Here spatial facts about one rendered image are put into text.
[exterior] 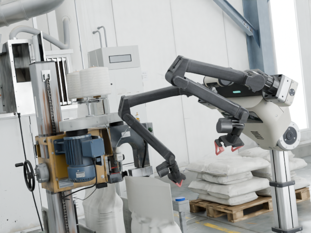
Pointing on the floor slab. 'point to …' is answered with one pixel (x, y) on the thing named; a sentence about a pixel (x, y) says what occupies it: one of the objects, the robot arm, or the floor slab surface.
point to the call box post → (183, 222)
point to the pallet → (208, 205)
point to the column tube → (56, 212)
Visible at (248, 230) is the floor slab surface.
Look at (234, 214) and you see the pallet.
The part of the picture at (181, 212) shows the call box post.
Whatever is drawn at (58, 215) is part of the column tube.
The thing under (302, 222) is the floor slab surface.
